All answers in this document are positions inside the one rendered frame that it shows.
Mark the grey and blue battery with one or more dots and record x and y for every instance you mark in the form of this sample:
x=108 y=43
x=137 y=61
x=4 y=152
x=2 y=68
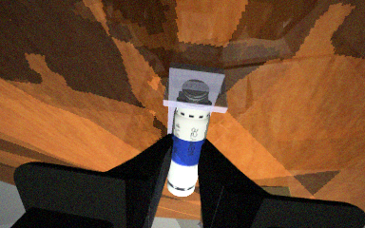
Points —
x=189 y=132

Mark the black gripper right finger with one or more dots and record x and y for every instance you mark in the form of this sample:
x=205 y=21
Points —
x=231 y=200

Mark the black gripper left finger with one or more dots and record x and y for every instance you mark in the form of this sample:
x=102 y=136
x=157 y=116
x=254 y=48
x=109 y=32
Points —
x=126 y=195

